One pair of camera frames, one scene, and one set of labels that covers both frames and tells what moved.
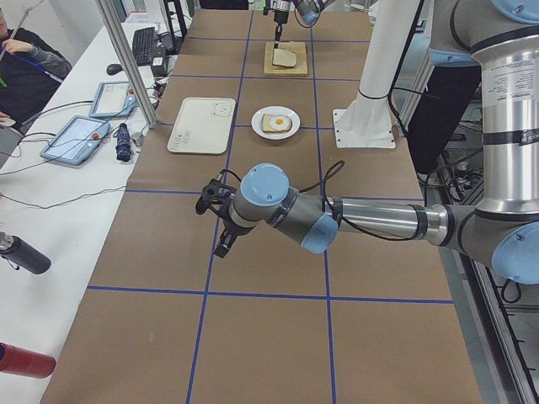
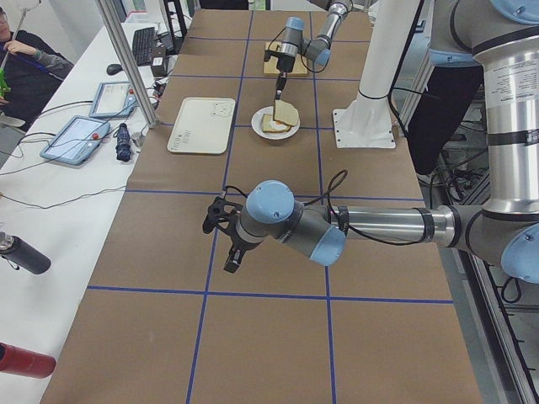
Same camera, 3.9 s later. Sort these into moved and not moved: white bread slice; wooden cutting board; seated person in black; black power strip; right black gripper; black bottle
Moved: white bread slice; right black gripper
Not moved: seated person in black; wooden cutting board; black bottle; black power strip
